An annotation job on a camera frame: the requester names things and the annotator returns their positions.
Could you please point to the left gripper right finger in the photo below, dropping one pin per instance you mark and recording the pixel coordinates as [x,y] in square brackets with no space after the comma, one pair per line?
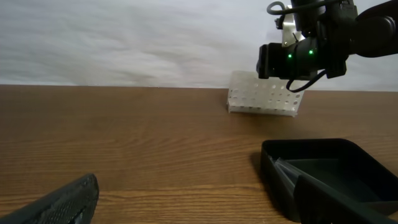
[329,208]

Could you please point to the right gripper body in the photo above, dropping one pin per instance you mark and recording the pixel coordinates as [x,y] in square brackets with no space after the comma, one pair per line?
[272,60]

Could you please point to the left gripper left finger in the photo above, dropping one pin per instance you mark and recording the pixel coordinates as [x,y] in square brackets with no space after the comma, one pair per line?
[62,205]

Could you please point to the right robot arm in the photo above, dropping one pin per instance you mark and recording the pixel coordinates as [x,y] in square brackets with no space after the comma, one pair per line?
[373,34]

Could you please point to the black tray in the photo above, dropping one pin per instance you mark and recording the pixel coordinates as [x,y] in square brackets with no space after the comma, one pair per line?
[342,174]

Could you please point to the white test tube rack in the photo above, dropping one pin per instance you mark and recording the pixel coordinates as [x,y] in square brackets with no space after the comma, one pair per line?
[261,96]

